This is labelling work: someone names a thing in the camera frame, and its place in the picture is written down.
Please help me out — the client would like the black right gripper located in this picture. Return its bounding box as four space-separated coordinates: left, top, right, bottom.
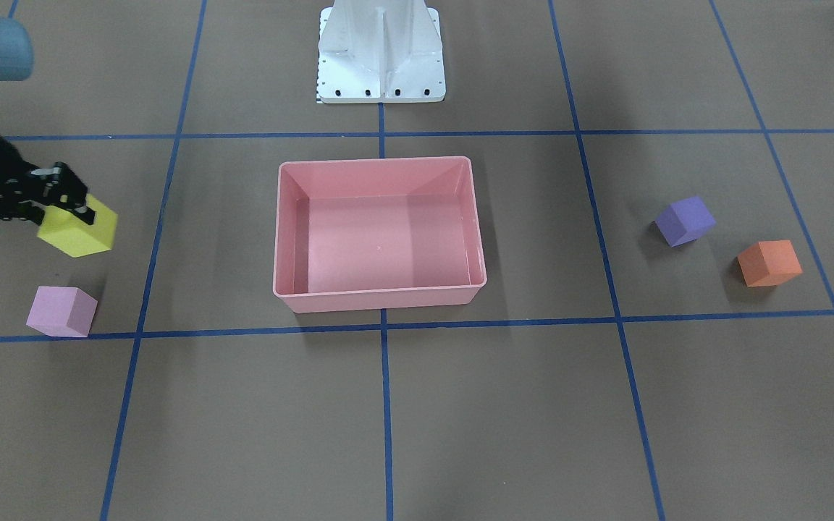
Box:
0 136 96 225

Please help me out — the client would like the yellow foam block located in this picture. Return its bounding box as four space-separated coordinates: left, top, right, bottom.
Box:
37 195 118 258

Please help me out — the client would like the pink foam block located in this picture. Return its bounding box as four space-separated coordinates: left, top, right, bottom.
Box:
26 286 97 339

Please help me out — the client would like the purple foam block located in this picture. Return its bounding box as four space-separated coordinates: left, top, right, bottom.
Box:
654 197 716 247

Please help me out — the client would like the orange foam block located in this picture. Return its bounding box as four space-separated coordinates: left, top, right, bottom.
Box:
737 240 802 287

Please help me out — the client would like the pink plastic bin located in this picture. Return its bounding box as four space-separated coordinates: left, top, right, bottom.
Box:
272 156 489 314

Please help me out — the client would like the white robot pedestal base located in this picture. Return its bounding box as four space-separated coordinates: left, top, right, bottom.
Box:
316 1 447 103

